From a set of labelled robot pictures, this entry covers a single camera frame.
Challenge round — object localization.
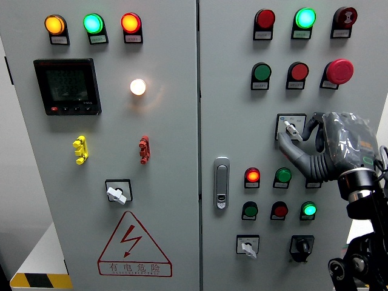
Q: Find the red-orange lit lamp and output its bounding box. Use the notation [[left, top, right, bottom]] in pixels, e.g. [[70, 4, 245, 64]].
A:
[[121, 12, 144, 44]]

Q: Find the large red stop button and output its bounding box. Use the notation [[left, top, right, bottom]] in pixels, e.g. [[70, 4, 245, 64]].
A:
[[319, 58, 355, 90]]

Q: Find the small red lit lamp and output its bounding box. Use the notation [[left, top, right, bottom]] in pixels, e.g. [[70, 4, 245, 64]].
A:
[[244, 167, 261, 189]]

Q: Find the silver door lock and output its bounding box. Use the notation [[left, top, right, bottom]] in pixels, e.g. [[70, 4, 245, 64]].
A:
[[213, 156, 230, 210]]

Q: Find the small green domed button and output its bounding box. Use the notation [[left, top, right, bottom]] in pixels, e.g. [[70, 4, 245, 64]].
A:
[[272, 167, 293, 189]]

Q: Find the small yellow handle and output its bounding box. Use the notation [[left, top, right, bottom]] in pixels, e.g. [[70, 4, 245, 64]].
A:
[[72, 135, 89, 166]]

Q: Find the black yellow striped tape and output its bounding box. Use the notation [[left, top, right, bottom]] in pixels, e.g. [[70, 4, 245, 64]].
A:
[[10, 273, 73, 289]]

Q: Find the small green push button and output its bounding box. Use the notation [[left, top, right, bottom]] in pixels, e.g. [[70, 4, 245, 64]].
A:
[[241, 201, 259, 221]]

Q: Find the yellow round lamp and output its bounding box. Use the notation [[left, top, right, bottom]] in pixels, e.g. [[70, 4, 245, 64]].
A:
[[44, 14, 70, 46]]

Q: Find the small red handle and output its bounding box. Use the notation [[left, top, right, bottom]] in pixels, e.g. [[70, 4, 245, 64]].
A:
[[138, 135, 151, 166]]

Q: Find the large white-handle turn switch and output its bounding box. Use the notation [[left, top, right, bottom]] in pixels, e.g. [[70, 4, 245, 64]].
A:
[[274, 113, 307, 142]]

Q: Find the red warning triangle sign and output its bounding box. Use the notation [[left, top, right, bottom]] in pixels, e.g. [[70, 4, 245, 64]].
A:
[[97, 210, 173, 278]]

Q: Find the small red push button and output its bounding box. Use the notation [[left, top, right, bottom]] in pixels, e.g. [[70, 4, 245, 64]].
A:
[[270, 201, 289, 221]]

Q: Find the dark red buzzer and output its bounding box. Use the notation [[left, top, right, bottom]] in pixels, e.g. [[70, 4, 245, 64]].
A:
[[330, 6, 358, 39]]

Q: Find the pale grey cabinet door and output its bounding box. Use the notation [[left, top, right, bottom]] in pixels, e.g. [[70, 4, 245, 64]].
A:
[[0, 0, 201, 291], [199, 0, 388, 291]]

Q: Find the small white-handle turn switch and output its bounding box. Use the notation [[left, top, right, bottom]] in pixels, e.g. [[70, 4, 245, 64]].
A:
[[235, 234, 261, 259]]

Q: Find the white-handle switch on black plate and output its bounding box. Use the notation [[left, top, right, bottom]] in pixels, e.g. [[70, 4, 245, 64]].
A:
[[104, 178, 133, 206]]

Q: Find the black display meter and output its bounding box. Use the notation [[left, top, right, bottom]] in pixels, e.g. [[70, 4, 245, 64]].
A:
[[33, 58, 102, 116]]

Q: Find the small green lit lamp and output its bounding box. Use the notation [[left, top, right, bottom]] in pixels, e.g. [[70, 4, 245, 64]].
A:
[[299, 201, 318, 221]]

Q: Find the white round lamp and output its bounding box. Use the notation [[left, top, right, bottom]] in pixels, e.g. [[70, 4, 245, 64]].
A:
[[130, 78, 147, 96]]

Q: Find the black-handle turn switch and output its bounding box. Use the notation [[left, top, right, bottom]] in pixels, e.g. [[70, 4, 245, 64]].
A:
[[289, 235, 315, 263]]

